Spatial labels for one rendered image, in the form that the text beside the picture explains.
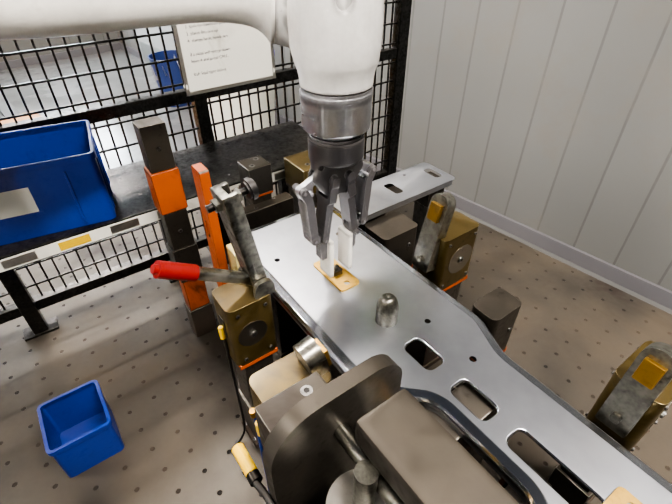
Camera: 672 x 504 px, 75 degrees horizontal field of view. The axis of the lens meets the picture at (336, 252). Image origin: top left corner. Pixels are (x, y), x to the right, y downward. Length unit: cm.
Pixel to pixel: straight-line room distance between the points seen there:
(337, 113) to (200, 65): 59
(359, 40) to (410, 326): 38
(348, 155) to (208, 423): 59
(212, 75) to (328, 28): 62
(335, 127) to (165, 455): 66
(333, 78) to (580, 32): 187
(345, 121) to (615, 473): 49
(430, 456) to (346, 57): 39
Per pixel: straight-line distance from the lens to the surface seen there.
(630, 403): 63
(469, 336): 66
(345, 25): 51
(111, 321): 119
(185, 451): 92
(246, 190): 55
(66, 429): 103
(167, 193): 85
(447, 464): 33
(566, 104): 238
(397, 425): 34
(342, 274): 72
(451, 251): 77
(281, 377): 51
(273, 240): 81
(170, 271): 56
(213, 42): 109
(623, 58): 228
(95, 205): 88
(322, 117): 54
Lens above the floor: 148
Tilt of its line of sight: 38 degrees down
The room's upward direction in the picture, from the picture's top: straight up
